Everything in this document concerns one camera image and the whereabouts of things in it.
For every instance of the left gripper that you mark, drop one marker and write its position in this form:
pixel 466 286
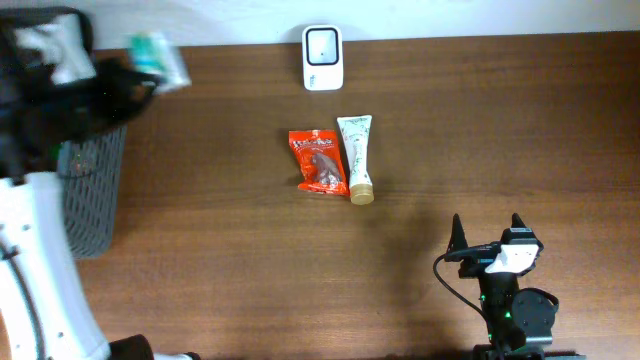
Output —
pixel 110 108

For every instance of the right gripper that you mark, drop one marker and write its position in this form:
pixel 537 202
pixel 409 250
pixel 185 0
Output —
pixel 476 259

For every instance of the small teal tissue pack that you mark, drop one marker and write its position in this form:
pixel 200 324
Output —
pixel 152 53

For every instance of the white leaf-print cream tube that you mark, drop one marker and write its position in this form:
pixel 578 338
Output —
pixel 355 133

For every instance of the red candy bag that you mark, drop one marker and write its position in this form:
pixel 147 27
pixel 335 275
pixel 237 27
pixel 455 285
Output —
pixel 318 155

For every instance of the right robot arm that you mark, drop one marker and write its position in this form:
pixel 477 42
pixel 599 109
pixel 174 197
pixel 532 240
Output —
pixel 519 320

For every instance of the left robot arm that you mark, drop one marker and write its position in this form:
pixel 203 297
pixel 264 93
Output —
pixel 43 304

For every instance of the white barcode scanner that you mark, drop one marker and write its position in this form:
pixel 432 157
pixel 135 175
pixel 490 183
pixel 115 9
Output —
pixel 323 58

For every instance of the grey plastic mesh basket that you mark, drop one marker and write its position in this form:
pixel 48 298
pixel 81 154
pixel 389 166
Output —
pixel 89 170

